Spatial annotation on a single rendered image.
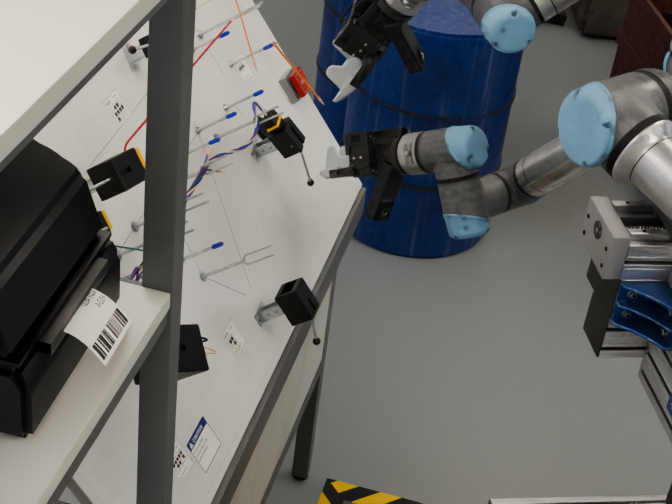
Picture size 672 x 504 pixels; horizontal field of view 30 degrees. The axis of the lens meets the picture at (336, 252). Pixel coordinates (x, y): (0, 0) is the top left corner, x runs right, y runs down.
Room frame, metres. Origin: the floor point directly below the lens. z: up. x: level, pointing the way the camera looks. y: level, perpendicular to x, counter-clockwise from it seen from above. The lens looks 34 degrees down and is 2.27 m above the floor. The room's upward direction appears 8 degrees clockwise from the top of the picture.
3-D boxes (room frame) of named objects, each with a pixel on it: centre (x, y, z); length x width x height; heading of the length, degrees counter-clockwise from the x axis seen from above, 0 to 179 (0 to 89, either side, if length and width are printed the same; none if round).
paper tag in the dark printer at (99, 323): (0.91, 0.21, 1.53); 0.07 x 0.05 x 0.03; 172
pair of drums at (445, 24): (3.86, -0.17, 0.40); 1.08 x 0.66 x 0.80; 179
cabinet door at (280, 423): (2.00, 0.05, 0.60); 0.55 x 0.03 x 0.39; 170
